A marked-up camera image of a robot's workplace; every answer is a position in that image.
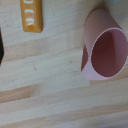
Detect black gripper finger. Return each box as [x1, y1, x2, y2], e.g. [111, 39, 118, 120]
[0, 27, 5, 65]

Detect orange rectangular block white marks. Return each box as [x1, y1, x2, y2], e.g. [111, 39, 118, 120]
[19, 0, 44, 34]

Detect pink plastic cup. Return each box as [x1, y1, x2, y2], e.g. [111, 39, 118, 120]
[80, 8, 128, 81]

